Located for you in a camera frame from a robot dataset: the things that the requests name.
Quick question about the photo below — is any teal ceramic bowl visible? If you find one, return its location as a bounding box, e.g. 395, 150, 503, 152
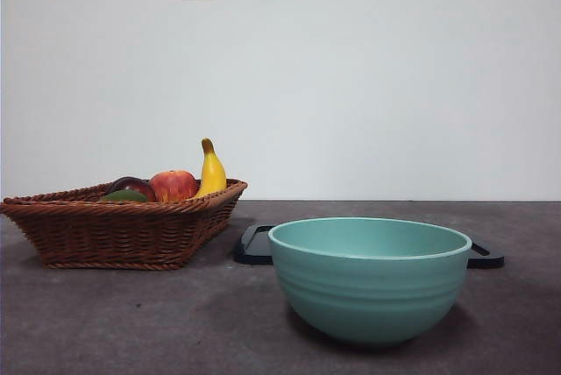
267, 216, 473, 346

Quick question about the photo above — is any green avocado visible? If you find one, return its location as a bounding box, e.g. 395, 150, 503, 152
98, 189, 149, 203

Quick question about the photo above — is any yellow banana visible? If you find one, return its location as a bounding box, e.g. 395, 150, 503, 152
192, 138, 228, 199

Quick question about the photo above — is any dark rectangular tray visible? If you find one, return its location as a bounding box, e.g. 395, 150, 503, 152
232, 223, 505, 269

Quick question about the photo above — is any red apple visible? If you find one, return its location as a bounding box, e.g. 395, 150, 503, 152
149, 169, 199, 203

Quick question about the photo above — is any dark purple eggplant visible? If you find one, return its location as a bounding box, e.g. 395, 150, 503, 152
106, 176, 158, 203

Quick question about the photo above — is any brown woven wicker basket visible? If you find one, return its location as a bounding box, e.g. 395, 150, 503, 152
0, 178, 249, 271

